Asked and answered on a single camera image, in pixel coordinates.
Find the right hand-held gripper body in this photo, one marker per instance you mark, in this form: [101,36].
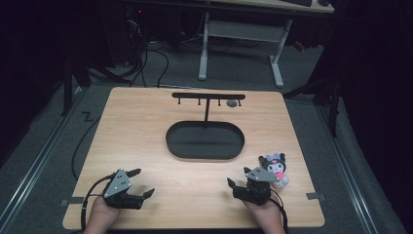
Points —
[256,191]

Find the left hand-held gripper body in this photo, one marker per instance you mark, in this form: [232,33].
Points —
[117,187]

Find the black and pink plush toy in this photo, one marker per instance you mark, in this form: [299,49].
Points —
[276,165]

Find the black hook rack with tray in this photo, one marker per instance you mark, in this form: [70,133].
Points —
[204,139]

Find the person's right hand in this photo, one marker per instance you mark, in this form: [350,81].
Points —
[264,216]

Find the person's left hand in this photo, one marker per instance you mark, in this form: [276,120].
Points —
[100,216]

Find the grey round table grommet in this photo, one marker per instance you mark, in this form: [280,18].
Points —
[232,103]

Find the black metal stand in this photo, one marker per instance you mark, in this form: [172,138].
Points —
[67,84]
[332,107]

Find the black keyboard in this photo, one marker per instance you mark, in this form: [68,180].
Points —
[297,2]

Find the black computer mouse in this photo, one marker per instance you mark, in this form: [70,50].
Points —
[323,2]

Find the white metal frame desk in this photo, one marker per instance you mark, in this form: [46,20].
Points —
[242,31]

